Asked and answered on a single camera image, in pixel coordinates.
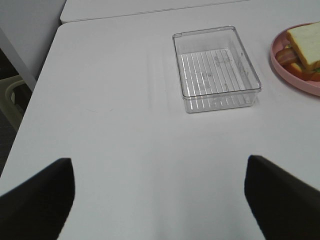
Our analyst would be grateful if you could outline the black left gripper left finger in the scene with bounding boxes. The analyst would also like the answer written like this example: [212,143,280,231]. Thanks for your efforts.
[0,158,75,240]

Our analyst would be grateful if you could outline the pale pink bacon strip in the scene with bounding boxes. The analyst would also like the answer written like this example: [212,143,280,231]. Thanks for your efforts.
[275,47,299,66]

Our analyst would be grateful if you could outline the green lettuce leaf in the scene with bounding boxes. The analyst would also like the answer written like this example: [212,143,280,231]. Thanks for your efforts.
[284,44,320,79]

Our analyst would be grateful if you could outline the pink round plate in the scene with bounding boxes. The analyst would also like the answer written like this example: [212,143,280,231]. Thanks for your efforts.
[269,22,320,97]

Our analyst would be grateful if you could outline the clear left plastic tray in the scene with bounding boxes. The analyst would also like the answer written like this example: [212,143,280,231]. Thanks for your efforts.
[172,25,262,114]

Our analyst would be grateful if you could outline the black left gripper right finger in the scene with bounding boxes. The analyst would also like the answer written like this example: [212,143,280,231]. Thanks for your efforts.
[244,155,320,240]

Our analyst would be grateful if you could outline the white chair frame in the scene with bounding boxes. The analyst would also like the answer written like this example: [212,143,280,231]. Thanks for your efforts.
[0,75,32,132]

